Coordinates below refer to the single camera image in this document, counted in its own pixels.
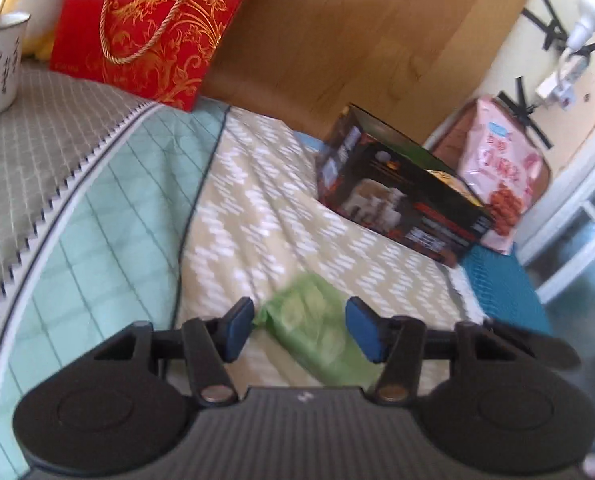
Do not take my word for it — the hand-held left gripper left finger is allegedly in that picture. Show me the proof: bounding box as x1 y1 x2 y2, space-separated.
94 296 256 407

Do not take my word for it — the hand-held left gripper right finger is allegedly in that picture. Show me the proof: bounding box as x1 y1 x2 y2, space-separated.
345 296 504 407

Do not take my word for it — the green snack packet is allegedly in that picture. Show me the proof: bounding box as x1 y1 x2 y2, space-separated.
254 272 393 388

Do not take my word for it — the black printed cardboard box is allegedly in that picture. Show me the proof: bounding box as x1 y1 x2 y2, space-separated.
315 102 495 268

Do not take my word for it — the blue striped mat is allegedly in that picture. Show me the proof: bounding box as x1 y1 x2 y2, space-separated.
461 246 554 338

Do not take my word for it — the teal and beige quilt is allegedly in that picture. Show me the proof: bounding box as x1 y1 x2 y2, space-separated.
0 57 488 480

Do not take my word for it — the large pink snack bag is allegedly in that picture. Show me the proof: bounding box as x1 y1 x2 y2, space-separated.
456 95 545 256

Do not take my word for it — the black tape cross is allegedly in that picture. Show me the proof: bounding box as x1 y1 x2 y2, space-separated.
496 76 554 150
521 0 595 53

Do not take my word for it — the wooden headboard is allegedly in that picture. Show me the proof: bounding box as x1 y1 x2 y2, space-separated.
198 0 541 151

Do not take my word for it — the red gift bag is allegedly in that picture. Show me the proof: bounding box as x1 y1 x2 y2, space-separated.
49 0 267 113

